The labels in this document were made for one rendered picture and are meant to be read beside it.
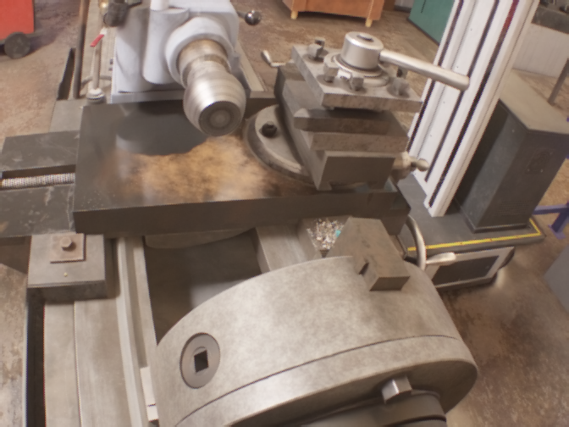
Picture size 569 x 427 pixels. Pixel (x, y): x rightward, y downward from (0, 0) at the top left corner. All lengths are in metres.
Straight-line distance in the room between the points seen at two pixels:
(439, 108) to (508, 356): 1.07
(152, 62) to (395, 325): 0.67
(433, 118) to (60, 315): 1.58
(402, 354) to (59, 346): 0.54
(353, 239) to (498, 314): 1.90
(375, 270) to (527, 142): 1.48
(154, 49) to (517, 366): 1.80
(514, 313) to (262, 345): 2.03
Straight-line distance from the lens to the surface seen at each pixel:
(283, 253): 0.82
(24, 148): 1.00
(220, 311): 0.30
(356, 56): 0.72
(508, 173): 1.79
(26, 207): 0.85
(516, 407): 1.98
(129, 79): 0.90
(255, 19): 0.98
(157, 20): 0.82
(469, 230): 1.94
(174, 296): 0.88
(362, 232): 0.31
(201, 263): 0.94
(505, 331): 2.15
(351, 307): 0.28
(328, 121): 0.69
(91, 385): 0.67
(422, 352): 0.29
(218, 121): 0.64
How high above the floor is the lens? 1.43
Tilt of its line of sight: 43 degrees down
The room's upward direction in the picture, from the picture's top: 13 degrees clockwise
